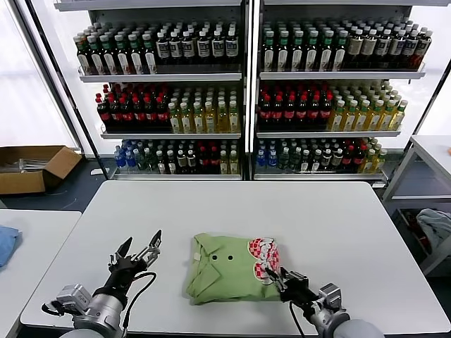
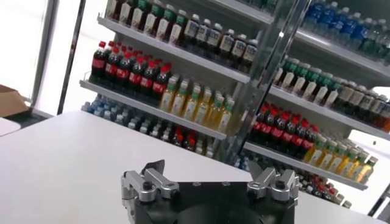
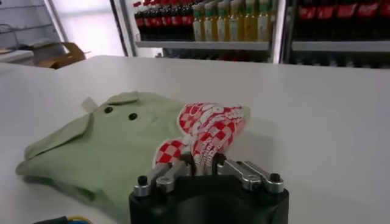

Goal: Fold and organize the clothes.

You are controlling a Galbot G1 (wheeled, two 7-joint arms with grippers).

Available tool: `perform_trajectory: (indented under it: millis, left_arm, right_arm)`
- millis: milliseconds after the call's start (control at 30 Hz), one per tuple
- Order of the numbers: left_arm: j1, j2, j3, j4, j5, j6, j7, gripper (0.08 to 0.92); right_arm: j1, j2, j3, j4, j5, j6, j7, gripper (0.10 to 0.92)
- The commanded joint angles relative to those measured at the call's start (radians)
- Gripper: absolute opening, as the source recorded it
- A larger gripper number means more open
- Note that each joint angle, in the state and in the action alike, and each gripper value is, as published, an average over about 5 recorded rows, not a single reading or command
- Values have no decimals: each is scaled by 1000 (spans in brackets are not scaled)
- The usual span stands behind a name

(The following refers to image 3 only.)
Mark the cola bottle red cap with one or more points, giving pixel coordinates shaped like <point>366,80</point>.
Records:
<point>306,12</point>
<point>345,10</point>
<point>148,22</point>
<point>384,8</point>
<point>176,20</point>
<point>187,20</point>
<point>367,9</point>
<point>167,21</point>
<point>157,21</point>
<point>325,12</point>
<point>139,22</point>

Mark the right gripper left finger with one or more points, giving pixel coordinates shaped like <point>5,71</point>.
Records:
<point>166,178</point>

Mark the green polo shirt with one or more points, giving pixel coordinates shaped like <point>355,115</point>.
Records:
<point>106,146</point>

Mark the grey metal shelf rack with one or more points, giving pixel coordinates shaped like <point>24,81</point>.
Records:
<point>335,46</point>
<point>201,45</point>

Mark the black slanted pole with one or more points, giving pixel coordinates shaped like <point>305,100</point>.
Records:
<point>117,27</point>

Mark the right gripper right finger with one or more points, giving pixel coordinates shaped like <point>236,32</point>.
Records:
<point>250,176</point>

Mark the open cardboard box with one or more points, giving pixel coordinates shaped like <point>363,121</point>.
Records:
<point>67,56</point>

